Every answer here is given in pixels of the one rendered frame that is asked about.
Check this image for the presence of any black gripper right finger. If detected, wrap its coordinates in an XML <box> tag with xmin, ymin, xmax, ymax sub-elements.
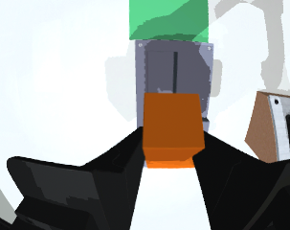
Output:
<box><xmin>193</xmin><ymin>130</ymin><xmax>290</xmax><ymax>230</ymax></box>

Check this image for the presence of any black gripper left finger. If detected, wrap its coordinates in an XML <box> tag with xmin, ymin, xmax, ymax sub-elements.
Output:
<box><xmin>7</xmin><ymin>126</ymin><xmax>145</xmax><ymax>230</ymax></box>

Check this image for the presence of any orange l-shaped part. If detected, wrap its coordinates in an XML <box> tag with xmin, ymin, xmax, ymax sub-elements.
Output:
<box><xmin>142</xmin><ymin>93</ymin><xmax>205</xmax><ymax>169</ymax></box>

